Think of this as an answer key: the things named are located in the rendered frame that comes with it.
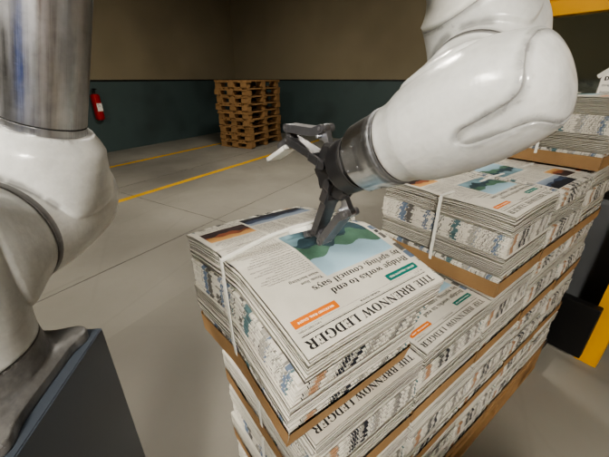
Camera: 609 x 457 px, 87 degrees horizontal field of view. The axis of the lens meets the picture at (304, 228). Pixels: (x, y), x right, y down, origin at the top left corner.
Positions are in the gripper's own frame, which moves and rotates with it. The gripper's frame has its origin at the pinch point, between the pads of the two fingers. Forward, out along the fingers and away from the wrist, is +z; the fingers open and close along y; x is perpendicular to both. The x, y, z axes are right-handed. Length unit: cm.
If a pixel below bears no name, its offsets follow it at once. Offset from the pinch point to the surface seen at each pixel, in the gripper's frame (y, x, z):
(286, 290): 14.1, -10.5, -9.7
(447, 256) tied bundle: 27, 48, 5
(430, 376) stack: 48, 24, 1
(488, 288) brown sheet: 36, 47, -4
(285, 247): 8.9, -4.5, -1.8
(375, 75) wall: -243, 556, 408
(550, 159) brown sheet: 10, 106, -4
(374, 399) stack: 39.9, 3.0, -4.1
